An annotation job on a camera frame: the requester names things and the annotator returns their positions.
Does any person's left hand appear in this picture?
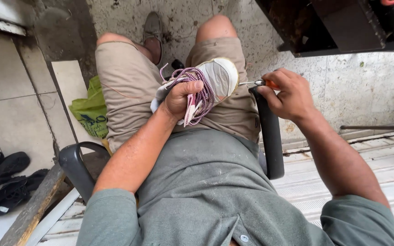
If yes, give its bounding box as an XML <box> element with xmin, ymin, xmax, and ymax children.
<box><xmin>163</xmin><ymin>80</ymin><xmax>205</xmax><ymax>120</ymax></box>

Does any person's right hand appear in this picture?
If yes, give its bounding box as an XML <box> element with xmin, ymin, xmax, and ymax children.
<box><xmin>256</xmin><ymin>68</ymin><xmax>315</xmax><ymax>121</ymax></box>

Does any maroon white striped shoelace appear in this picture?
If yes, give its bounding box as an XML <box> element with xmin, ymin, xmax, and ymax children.
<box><xmin>159</xmin><ymin>63</ymin><xmax>215</xmax><ymax>127</ymax></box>

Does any orange-handled stitching awl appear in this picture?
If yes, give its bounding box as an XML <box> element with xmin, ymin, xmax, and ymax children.
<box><xmin>238</xmin><ymin>79</ymin><xmax>281</xmax><ymax>91</ymax></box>

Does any white sneaker with pink trim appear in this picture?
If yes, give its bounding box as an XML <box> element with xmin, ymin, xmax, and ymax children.
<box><xmin>150</xmin><ymin>57</ymin><xmax>240</xmax><ymax>126</ymax></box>

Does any grey chair armrest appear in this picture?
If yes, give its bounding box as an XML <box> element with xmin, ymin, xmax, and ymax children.
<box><xmin>249</xmin><ymin>85</ymin><xmax>285</xmax><ymax>180</ymax></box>
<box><xmin>58</xmin><ymin>141</ymin><xmax>111</xmax><ymax>203</ymax></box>

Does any grey slip-on shoe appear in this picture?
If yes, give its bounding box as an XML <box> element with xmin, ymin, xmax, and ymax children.
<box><xmin>143</xmin><ymin>12</ymin><xmax>165</xmax><ymax>66</ymax></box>

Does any green printed plastic bag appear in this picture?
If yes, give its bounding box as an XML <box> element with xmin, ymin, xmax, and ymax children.
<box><xmin>68</xmin><ymin>75</ymin><xmax>109</xmax><ymax>139</ymax></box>

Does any wooden plank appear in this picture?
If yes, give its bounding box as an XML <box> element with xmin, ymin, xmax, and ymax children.
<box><xmin>0</xmin><ymin>163</ymin><xmax>66</xmax><ymax>246</ymax></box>

